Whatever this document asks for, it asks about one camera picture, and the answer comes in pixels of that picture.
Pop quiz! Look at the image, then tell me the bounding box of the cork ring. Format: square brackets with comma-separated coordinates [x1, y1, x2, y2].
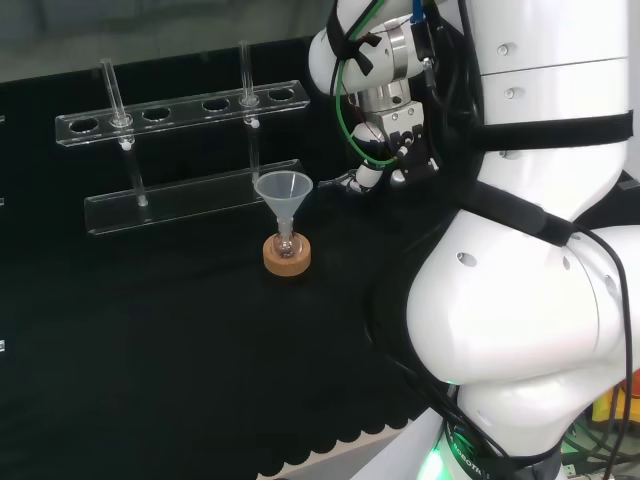
[262, 233, 312, 277]

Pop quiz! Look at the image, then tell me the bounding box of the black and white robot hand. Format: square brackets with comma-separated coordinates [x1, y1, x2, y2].
[318, 101, 442, 195]

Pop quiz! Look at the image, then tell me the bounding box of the black bench cloth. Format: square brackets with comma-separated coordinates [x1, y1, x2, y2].
[0, 35, 640, 480]

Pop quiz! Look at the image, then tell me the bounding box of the yellow stop button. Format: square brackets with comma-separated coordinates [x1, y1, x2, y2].
[592, 379, 640, 426]

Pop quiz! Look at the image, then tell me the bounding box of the translucent plastic weighing funnel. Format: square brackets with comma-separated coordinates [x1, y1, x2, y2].
[253, 171, 315, 236]

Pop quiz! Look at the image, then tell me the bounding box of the green cable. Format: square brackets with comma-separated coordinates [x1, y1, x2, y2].
[333, 0, 401, 169]

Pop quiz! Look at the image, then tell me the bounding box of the small round-bottom glass flask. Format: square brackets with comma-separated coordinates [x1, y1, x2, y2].
[272, 219, 301, 260]

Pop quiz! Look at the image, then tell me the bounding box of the clear acrylic funnel stand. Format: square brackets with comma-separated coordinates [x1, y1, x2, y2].
[53, 39, 312, 237]

